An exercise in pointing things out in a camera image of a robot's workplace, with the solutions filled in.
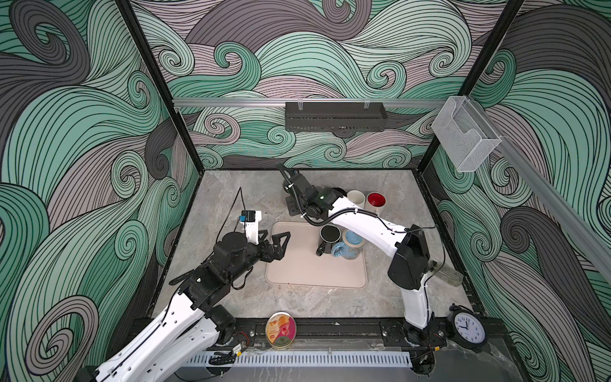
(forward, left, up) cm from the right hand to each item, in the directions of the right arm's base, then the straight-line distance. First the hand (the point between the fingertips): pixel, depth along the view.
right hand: (291, 201), depth 84 cm
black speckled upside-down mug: (-8, -14, -10) cm, 19 cm away
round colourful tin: (-37, +3, -15) cm, 40 cm away
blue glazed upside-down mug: (-13, -21, -9) cm, 27 cm away
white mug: (+14, -29, -16) cm, 35 cm away
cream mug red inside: (+11, -36, -16) cm, 41 cm away
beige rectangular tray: (-16, -3, -20) cm, 26 cm away
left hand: (-16, +3, +6) cm, 17 cm away
